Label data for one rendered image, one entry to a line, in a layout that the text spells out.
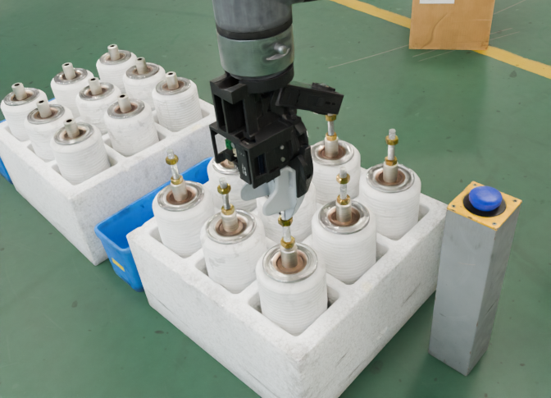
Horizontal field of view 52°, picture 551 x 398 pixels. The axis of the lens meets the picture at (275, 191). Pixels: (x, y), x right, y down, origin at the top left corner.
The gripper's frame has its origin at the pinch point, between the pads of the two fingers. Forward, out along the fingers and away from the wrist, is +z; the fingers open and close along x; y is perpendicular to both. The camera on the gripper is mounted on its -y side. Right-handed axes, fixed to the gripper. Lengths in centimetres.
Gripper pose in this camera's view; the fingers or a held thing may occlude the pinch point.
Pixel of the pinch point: (288, 205)
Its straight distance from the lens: 71.8
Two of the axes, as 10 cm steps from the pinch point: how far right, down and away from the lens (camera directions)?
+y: -7.5, 4.6, -4.8
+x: 6.5, 4.3, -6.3
